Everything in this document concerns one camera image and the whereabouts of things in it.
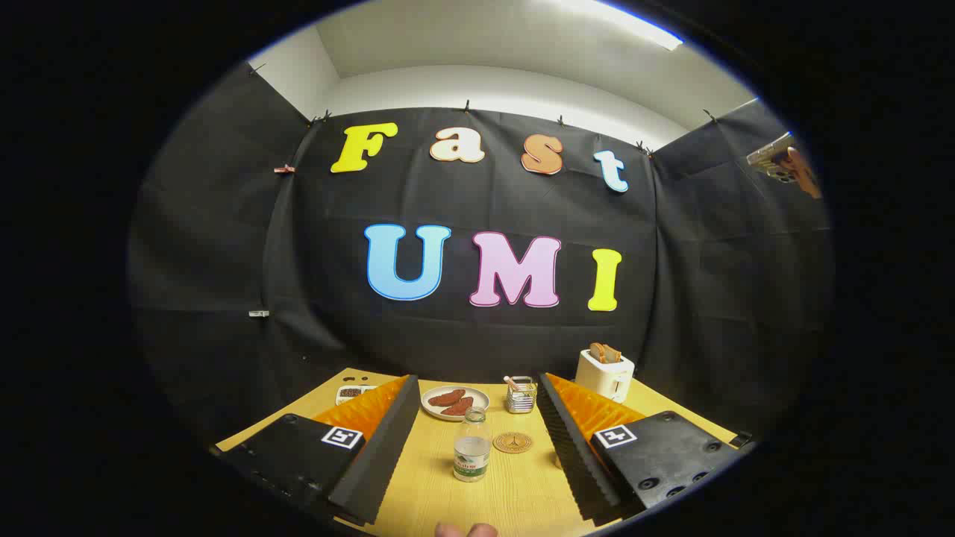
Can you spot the toast bread slice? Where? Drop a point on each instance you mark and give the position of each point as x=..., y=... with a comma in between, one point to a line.
x=613, y=355
x=597, y=353

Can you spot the white divided condiment dish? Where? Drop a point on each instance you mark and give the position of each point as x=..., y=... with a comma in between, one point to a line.
x=351, y=393

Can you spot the pink stick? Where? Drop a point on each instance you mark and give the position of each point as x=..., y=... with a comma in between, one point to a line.
x=512, y=382

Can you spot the clear plastic juice bottle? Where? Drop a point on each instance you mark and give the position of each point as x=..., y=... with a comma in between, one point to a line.
x=471, y=456

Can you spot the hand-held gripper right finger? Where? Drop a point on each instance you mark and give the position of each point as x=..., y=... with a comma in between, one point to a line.
x=578, y=462

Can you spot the white toaster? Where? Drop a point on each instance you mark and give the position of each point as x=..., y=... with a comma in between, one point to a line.
x=603, y=380

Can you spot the black backdrop cloth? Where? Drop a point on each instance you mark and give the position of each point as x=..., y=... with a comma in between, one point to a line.
x=485, y=350

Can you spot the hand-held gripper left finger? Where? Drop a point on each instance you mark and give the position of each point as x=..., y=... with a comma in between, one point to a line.
x=377, y=462

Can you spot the wooden table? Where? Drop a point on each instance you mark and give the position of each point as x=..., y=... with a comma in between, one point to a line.
x=515, y=492

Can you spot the round wooden coaster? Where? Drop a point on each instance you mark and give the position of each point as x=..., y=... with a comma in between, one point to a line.
x=512, y=442

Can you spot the smartphone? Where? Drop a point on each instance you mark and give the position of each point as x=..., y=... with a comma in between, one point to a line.
x=768, y=158

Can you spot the white round plate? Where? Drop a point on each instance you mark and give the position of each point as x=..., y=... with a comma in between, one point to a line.
x=477, y=395

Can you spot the brown meat piece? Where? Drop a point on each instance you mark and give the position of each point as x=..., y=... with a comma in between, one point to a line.
x=457, y=407
x=446, y=397

